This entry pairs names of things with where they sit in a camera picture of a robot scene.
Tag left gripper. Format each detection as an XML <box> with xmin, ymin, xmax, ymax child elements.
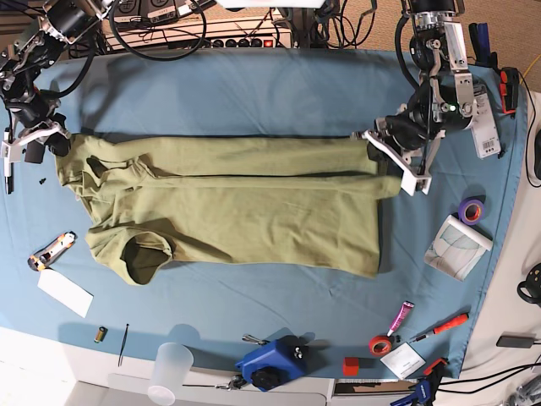
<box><xmin>351</xmin><ymin>113</ymin><xmax>446</xmax><ymax>178</ymax></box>

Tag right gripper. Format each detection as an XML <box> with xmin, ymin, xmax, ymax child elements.
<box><xmin>8</xmin><ymin>103</ymin><xmax>71</xmax><ymax>156</ymax></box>

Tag olive green t-shirt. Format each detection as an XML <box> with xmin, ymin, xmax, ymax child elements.
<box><xmin>56</xmin><ymin>134</ymin><xmax>401</xmax><ymax>285</ymax></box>

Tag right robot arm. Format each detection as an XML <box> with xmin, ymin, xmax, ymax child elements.
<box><xmin>1</xmin><ymin>1</ymin><xmax>113</xmax><ymax>164</ymax></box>

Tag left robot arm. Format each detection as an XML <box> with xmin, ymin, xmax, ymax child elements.
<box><xmin>363</xmin><ymin>1</ymin><xmax>476</xmax><ymax>176</ymax></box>

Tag black and white marker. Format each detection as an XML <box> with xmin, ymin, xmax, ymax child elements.
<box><xmin>1</xmin><ymin>125</ymin><xmax>14</xmax><ymax>195</ymax></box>

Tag clear plastic package box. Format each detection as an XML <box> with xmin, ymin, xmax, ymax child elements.
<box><xmin>470</xmin><ymin>82</ymin><xmax>501</xmax><ymax>159</ymax></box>

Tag purple tape roll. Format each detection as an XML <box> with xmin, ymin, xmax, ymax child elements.
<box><xmin>457</xmin><ymin>195</ymin><xmax>486</xmax><ymax>226</ymax></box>

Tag orange grey utility knife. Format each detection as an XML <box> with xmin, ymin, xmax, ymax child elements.
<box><xmin>27</xmin><ymin>232</ymin><xmax>77</xmax><ymax>272</ymax></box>

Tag rolled printed paper sheet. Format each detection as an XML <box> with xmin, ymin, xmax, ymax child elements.
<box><xmin>424</xmin><ymin>215</ymin><xmax>493</xmax><ymax>282</ymax></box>

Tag white paper card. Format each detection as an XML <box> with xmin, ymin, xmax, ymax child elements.
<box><xmin>37</xmin><ymin>268</ymin><xmax>94</xmax><ymax>318</ymax></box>

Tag orange black clamp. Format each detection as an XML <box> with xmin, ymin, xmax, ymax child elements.
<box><xmin>500</xmin><ymin>67</ymin><xmax>520</xmax><ymax>114</ymax></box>

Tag pink glue tube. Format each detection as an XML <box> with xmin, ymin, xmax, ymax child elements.
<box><xmin>386</xmin><ymin>301</ymin><xmax>415</xmax><ymax>337</ymax></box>

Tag blue black clamp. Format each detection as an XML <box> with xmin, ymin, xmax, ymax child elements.
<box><xmin>468</xmin><ymin>23</ymin><xmax>498</xmax><ymax>69</ymax></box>

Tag black power strip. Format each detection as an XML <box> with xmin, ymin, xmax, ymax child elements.
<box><xmin>210</xmin><ymin>37</ymin><xmax>276</xmax><ymax>48</ymax></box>

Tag red tape roll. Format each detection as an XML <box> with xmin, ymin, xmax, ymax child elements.
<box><xmin>369</xmin><ymin>336</ymin><xmax>394</xmax><ymax>357</ymax></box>

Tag small green battery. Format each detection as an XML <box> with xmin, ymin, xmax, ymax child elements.
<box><xmin>94</xmin><ymin>326</ymin><xmax>108</xmax><ymax>343</ymax></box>

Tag white square paper note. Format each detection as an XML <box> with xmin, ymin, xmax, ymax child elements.
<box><xmin>380</xmin><ymin>343</ymin><xmax>425</xmax><ymax>380</ymax></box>

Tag red cube block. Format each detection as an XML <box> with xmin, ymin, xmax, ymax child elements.
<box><xmin>342</xmin><ymin>357</ymin><xmax>360</xmax><ymax>376</ymax></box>

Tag blue plastic clamp device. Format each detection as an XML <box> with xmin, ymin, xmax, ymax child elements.
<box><xmin>235</xmin><ymin>334</ymin><xmax>308</xmax><ymax>392</ymax></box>

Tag black tweezers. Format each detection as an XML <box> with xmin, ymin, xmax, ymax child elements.
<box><xmin>117</xmin><ymin>323</ymin><xmax>129</xmax><ymax>367</ymax></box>

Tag black power adapter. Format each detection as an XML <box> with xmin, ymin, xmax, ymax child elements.
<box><xmin>496</xmin><ymin>335</ymin><xmax>540</xmax><ymax>348</ymax></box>

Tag blue orange spring clamp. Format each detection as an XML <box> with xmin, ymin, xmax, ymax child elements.
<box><xmin>390</xmin><ymin>358</ymin><xmax>447</xmax><ymax>406</ymax></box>

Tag translucent plastic cup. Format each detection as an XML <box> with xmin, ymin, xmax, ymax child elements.
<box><xmin>147</xmin><ymin>343</ymin><xmax>194</xmax><ymax>405</ymax></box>

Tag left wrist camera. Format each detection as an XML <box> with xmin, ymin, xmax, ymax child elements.
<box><xmin>401</xmin><ymin>171</ymin><xmax>432</xmax><ymax>196</ymax></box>

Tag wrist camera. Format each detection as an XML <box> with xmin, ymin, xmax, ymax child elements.
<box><xmin>401</xmin><ymin>171</ymin><xmax>432</xmax><ymax>196</ymax></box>
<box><xmin>1</xmin><ymin>140</ymin><xmax>22</xmax><ymax>162</ymax></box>

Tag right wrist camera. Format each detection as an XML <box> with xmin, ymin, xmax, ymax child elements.
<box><xmin>1</xmin><ymin>140</ymin><xmax>22</xmax><ymax>162</ymax></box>

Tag orange handled screwdriver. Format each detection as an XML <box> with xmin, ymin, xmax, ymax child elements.
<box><xmin>409</xmin><ymin>313</ymin><xmax>469</xmax><ymax>343</ymax></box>

